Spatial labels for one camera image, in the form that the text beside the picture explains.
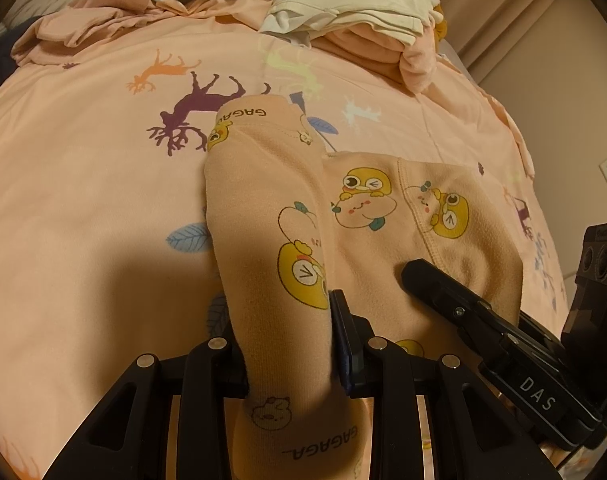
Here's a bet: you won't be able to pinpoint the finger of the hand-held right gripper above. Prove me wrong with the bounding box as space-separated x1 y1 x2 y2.
401 259 607 453

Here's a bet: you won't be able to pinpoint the peach cartoon-print garment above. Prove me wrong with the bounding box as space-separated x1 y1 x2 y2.
202 94 525 480

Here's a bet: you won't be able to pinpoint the pink deer-print bed sheet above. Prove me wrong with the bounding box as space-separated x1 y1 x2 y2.
0 0 570 480

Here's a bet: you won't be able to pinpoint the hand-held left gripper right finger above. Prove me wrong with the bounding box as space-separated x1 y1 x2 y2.
330 289 554 480

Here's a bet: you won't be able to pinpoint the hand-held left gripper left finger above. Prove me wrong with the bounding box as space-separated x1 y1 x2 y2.
42 317 250 480

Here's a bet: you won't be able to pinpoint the beige curtain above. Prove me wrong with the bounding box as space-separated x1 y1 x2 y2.
398 0 601 86

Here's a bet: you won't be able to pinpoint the pink crumpled garment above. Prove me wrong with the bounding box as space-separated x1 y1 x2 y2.
11 0 275 69

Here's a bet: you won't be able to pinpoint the white folded clothes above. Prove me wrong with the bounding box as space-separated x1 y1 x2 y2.
258 0 442 49

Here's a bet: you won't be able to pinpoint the pink folded clothes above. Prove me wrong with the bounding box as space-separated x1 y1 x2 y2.
313 24 440 94

